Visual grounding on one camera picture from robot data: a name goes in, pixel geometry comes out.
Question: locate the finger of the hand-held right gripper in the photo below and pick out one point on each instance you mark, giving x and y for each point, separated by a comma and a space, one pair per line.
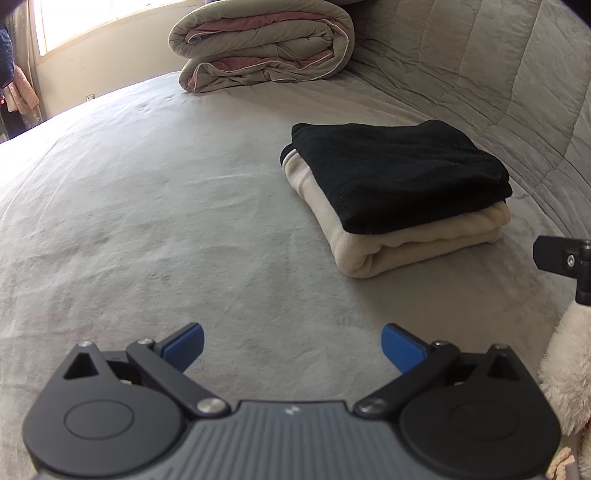
551, 256

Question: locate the folded grey pink quilt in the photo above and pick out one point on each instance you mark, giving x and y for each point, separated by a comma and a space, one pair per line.
258, 46

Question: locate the pink hanging jacket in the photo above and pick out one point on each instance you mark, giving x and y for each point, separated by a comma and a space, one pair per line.
23, 92

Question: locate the grey star-print curtain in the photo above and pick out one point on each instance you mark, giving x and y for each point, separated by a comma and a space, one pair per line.
27, 27

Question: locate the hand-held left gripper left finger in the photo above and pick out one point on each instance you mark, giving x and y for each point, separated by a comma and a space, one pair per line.
184, 344

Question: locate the white fluffy plush toy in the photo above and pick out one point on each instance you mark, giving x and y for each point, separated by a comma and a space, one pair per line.
568, 369

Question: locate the black t-shirt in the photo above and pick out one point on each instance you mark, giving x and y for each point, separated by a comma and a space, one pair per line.
392, 175

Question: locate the bed with grey sheet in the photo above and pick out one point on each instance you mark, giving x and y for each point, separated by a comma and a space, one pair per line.
138, 207

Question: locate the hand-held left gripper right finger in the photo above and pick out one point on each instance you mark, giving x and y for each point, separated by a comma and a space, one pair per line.
401, 346

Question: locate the cream folded sweater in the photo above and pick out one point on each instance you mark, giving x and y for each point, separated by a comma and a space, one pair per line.
415, 249

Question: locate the window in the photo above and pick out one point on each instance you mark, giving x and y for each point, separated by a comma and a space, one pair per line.
92, 18

